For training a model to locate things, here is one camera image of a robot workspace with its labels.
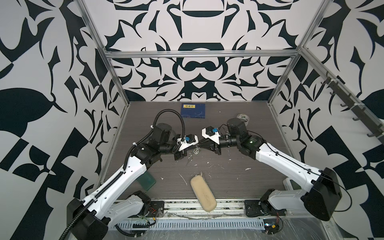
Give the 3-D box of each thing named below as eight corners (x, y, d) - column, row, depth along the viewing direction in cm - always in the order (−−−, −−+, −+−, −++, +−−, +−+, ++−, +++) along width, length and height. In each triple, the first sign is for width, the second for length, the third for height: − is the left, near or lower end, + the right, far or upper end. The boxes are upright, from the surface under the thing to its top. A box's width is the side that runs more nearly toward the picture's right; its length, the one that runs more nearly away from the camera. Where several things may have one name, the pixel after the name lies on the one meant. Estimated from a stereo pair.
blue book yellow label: (180, 118, 113) (180, 116, 111) (181, 105, 121) (181, 103, 119) (205, 118, 113) (205, 116, 111) (204, 105, 121) (204, 103, 119)
